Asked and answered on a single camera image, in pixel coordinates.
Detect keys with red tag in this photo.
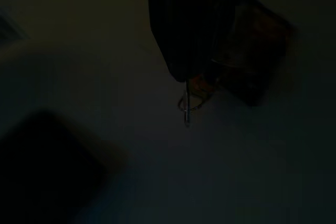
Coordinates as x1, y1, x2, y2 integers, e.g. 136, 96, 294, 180
177, 73, 218, 127

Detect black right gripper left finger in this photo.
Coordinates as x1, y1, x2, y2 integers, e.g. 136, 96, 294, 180
146, 0, 194, 82

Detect brown cardboard box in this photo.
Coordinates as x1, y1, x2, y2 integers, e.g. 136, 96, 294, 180
211, 0, 299, 107

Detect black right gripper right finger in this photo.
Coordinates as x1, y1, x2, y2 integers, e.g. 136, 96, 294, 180
187, 0, 249, 81

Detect black floor mat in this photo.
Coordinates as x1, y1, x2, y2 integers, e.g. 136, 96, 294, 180
0, 108, 129, 224

